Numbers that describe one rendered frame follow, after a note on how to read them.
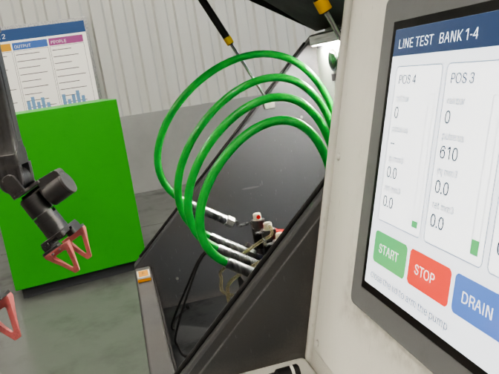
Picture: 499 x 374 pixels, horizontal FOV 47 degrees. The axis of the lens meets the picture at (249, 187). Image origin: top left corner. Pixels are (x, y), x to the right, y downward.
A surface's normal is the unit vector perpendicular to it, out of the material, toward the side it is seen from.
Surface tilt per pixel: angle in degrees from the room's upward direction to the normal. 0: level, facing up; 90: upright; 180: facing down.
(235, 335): 90
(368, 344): 76
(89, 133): 90
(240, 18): 90
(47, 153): 90
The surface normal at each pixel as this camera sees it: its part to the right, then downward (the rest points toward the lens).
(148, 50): 0.24, 0.17
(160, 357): -0.14, -0.97
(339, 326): -0.97, -0.05
